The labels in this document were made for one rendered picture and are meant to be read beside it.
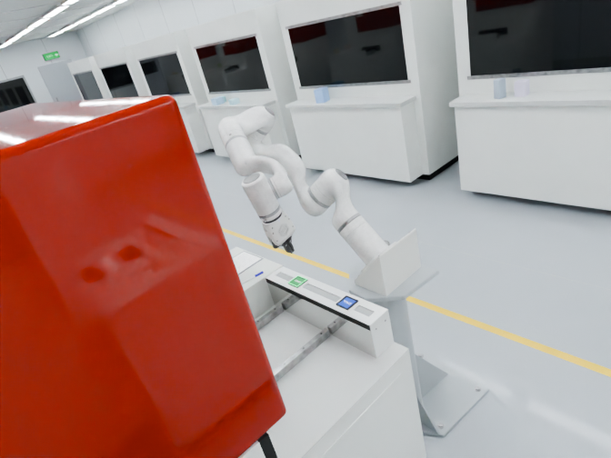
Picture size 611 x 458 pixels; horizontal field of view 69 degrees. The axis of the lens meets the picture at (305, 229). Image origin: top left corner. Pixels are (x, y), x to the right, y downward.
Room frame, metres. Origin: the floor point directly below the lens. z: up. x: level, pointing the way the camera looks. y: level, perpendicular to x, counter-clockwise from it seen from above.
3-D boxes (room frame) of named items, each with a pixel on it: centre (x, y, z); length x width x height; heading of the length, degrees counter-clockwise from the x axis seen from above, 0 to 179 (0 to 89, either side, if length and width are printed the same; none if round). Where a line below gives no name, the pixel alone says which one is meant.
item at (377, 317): (1.34, 0.00, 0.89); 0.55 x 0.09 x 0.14; 36
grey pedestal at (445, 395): (1.59, -0.35, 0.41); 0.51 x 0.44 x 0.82; 120
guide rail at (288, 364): (1.12, 0.22, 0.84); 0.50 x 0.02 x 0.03; 126
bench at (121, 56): (10.39, 2.82, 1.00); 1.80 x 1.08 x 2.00; 36
